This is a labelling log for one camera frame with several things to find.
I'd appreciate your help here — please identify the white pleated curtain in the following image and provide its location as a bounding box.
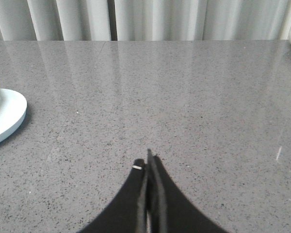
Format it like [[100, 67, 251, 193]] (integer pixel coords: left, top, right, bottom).
[[0, 0, 291, 41]]

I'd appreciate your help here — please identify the light blue round plate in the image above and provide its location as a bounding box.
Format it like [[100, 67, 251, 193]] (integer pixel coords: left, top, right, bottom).
[[0, 88, 27, 142]]

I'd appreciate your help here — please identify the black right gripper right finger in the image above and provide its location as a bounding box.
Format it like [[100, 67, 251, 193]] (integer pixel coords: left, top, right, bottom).
[[147, 150, 226, 233]]

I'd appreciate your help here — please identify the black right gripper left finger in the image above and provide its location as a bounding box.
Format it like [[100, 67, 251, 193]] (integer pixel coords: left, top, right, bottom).
[[80, 159, 147, 233]]

